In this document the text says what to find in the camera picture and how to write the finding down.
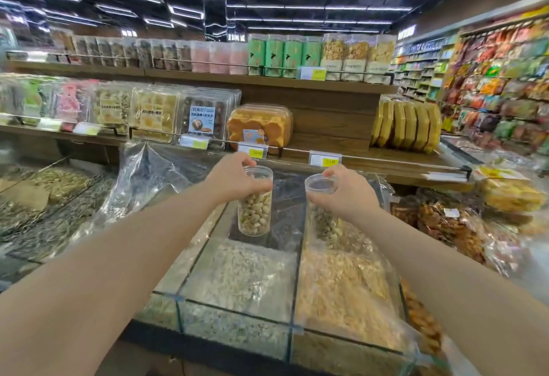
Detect clear box of pink sweets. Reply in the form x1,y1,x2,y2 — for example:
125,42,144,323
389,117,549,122
53,80,96,132

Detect clear tub of nuts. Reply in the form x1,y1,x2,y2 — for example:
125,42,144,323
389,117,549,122
341,34,371,83
320,33,348,81
365,35,398,85

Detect pink snack container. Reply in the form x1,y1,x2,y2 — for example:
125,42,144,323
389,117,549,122
229,42,249,76
190,41,211,73
209,41,231,74

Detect large clear plastic bag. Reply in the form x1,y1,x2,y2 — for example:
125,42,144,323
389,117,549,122
73,140,215,252

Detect clear box of green sweets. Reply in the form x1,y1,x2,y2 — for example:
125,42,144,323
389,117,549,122
0,76,58,126

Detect white paper sheets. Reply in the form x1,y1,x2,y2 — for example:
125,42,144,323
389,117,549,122
421,167,472,183

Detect clear box of seeded pastries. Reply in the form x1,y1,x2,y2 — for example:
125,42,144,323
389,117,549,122
91,83,134,136

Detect background store shelving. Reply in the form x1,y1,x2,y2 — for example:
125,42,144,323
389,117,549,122
392,34,460,104

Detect wall of hanging snack packets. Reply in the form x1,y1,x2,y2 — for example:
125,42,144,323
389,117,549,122
439,11,549,157

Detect person's right forearm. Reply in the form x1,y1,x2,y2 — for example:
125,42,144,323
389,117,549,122
349,206,549,376

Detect glass bin of sunflower seeds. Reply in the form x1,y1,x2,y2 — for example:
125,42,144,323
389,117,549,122
0,165,116,260

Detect clear jar of pistachios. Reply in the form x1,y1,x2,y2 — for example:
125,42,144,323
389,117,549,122
237,165,274,237

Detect wooden shelf with tall jars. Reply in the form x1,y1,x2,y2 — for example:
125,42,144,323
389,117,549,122
6,50,399,96

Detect row of yellow packets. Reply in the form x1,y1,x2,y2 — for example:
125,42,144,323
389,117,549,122
370,96,442,155

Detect clear plastic jar lid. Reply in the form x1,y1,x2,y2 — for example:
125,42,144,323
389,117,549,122
305,173,340,195

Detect person's left forearm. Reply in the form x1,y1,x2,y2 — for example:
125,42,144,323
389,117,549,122
0,191,228,376

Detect row of dark snack jars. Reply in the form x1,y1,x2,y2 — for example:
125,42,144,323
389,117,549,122
49,28,193,72

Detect wooden shelf with pastry boxes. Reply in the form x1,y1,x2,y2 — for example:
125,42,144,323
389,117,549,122
0,124,472,187

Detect clear box of orange cakes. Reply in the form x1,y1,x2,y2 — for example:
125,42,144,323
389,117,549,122
226,104,294,151

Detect bag of brown fried snacks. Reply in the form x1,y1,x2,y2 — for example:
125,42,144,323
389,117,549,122
390,200,515,273

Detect glass bin of pale seeds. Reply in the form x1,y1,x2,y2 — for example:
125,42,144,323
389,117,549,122
178,234,301,325

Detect clear box of yellow pastries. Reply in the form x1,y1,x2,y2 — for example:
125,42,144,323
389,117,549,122
129,86,183,144

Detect green tin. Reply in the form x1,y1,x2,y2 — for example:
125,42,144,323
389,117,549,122
248,34,268,77
283,35,304,79
264,35,286,78
301,36,323,69

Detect glass bin of golden flakes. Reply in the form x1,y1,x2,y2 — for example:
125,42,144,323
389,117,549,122
292,243,408,353

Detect person's left hand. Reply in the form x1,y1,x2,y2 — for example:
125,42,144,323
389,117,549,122
205,153,273,205

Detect bag of yellow snacks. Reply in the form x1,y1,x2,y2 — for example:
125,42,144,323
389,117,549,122
472,165,549,217

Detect person's right hand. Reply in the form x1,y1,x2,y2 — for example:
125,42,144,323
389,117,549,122
306,165,383,223

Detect bag of orange snacks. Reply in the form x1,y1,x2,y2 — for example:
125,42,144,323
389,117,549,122
401,279,444,357

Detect chocolate box with blue label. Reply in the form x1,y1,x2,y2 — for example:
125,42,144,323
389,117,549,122
178,87,242,150

